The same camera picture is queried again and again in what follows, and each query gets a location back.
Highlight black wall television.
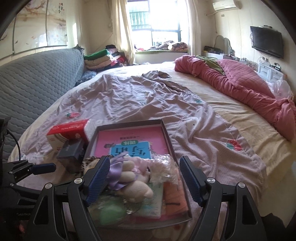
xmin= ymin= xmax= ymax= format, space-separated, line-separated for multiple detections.
xmin=250 ymin=26 xmax=284 ymax=59

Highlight wall painting panels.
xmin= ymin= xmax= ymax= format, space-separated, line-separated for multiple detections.
xmin=0 ymin=1 xmax=68 ymax=58

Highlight dark picture frame tray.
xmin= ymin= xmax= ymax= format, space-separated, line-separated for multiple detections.
xmin=85 ymin=120 xmax=192 ymax=230

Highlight green item plastic bag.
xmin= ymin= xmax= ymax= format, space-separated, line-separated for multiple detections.
xmin=88 ymin=194 xmax=144 ymax=228

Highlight cream window curtain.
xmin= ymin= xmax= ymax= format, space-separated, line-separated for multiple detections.
xmin=108 ymin=0 xmax=135 ymax=65

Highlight pink quilted pillow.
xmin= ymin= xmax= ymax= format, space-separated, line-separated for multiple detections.
xmin=217 ymin=59 xmax=275 ymax=98

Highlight leopard print cloth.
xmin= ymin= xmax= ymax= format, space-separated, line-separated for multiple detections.
xmin=80 ymin=156 xmax=100 ymax=176

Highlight purple dressed plush bunny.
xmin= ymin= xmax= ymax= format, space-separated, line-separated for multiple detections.
xmin=107 ymin=152 xmax=154 ymax=203

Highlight clothes pile on windowsill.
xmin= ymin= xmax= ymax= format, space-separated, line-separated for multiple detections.
xmin=134 ymin=41 xmax=188 ymax=53

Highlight white drawer cabinet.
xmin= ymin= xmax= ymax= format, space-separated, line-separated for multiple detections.
xmin=257 ymin=63 xmax=285 ymax=82

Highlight red white tissue box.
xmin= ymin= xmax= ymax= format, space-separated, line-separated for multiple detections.
xmin=46 ymin=119 xmax=95 ymax=153

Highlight grey quilted headboard cover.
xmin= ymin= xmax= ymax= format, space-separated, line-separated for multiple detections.
xmin=1 ymin=46 xmax=84 ymax=140

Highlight white air conditioner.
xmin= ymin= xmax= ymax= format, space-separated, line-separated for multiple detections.
xmin=212 ymin=0 xmax=240 ymax=11

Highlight pink red rolled duvet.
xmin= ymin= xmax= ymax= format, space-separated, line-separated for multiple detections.
xmin=175 ymin=55 xmax=295 ymax=141

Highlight stack of folded blankets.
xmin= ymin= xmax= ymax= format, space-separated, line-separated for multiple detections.
xmin=84 ymin=45 xmax=128 ymax=72

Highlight black cable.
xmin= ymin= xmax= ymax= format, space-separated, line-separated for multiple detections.
xmin=5 ymin=128 xmax=22 ymax=162

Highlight pink blue book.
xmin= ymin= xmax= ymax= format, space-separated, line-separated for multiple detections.
xmin=94 ymin=126 xmax=170 ymax=159

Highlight dark grey small box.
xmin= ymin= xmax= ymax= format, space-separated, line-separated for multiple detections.
xmin=56 ymin=138 xmax=86 ymax=174

